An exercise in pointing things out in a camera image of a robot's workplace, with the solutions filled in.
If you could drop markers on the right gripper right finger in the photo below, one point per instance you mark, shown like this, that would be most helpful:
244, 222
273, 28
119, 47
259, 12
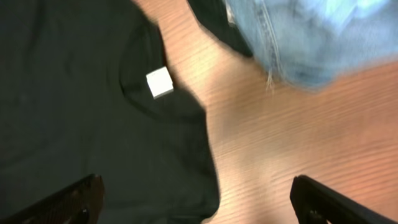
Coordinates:
315, 203

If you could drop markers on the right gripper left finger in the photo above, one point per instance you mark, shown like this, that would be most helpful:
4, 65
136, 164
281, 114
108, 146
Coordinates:
79, 203

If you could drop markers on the black t-shirt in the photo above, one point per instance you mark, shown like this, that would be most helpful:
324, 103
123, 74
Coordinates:
75, 101

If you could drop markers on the blue denim jeans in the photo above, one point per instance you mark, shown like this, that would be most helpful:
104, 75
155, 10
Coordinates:
310, 43

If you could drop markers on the black folded garment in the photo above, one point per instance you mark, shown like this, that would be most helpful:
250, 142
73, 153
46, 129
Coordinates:
212, 15

